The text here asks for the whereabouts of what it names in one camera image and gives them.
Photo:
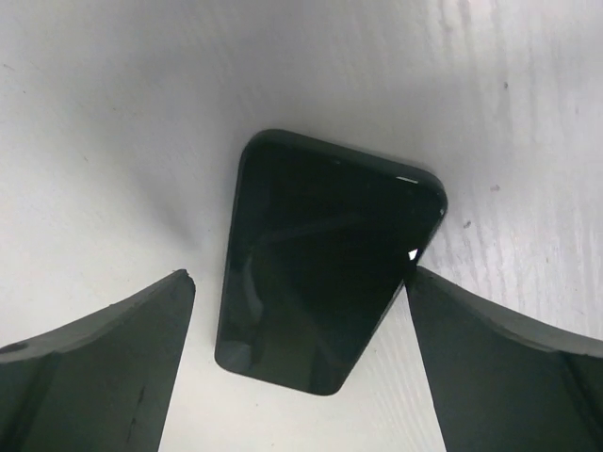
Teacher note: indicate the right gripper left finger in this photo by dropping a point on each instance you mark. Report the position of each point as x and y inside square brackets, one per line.
[103, 382]

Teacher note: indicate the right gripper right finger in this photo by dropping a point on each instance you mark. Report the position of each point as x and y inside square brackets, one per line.
[502, 381]

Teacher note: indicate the black phone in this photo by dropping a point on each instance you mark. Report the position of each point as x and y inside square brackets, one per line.
[323, 238]

